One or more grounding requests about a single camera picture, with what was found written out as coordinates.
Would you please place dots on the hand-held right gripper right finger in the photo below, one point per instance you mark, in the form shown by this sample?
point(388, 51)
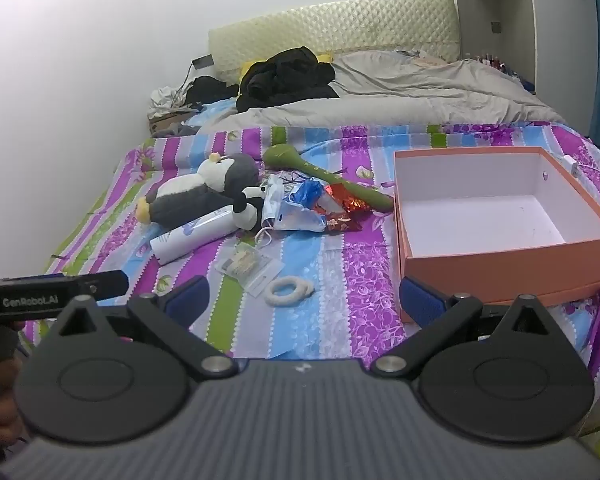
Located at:
point(420, 304)

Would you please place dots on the clear plastic packet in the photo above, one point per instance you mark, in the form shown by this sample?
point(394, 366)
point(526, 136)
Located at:
point(244, 261)

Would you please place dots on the white charger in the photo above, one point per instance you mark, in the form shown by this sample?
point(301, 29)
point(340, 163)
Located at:
point(571, 165)

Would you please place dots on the green plush snake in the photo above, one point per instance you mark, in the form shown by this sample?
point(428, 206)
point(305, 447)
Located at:
point(330, 177)

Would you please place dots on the grey duvet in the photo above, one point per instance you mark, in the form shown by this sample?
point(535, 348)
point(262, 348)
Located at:
point(430, 95)

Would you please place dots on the black clothes pile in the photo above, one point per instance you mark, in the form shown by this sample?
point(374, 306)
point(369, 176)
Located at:
point(285, 80)

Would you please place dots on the row of cosmetics bottles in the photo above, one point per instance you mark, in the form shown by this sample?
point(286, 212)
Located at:
point(495, 62)

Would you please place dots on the red foil packet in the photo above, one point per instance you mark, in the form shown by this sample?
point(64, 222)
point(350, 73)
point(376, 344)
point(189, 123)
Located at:
point(341, 222)

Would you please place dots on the clear packet with blue print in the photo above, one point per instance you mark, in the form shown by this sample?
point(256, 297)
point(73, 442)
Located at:
point(300, 220)

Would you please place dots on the white face mask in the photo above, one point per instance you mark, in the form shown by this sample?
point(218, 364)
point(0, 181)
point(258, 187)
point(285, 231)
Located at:
point(273, 197)

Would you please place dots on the brown cardboard box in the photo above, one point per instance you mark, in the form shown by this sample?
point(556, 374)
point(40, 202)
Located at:
point(167, 121)

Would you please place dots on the orange cardboard box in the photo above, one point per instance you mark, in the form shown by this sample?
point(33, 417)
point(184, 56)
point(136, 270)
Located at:
point(480, 260)

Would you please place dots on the blue plastic packet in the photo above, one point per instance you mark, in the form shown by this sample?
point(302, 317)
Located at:
point(307, 191)

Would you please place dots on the black garment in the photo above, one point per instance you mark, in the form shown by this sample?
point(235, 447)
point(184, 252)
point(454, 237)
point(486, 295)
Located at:
point(207, 89)

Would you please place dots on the crumpled red wrapper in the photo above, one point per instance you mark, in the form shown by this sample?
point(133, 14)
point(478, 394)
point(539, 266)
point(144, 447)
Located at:
point(355, 205)

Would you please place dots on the cream quilted headboard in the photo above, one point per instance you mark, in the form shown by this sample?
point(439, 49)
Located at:
point(330, 25)

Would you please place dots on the white cabinet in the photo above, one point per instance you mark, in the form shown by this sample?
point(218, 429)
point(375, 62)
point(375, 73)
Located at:
point(500, 5)

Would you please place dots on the white tube bottle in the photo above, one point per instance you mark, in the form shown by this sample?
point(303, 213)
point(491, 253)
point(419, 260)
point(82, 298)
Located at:
point(195, 232)

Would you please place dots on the black power adapter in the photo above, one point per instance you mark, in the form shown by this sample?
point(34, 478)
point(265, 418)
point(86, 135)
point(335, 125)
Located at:
point(203, 61)

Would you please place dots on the white cloth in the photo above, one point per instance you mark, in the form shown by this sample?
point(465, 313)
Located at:
point(164, 100)

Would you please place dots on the grey white penguin plush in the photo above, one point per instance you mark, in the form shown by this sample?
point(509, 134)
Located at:
point(207, 185)

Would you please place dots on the striped floral bed sheet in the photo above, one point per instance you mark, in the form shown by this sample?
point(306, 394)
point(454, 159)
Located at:
point(340, 270)

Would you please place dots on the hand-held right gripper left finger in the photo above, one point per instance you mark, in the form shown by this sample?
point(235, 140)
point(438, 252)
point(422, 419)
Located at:
point(189, 296)

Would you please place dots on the person's left hand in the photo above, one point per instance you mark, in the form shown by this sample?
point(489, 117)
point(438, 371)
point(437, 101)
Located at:
point(0, 416)

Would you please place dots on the small panda plush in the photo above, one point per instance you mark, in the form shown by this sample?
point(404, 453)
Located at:
point(248, 210)

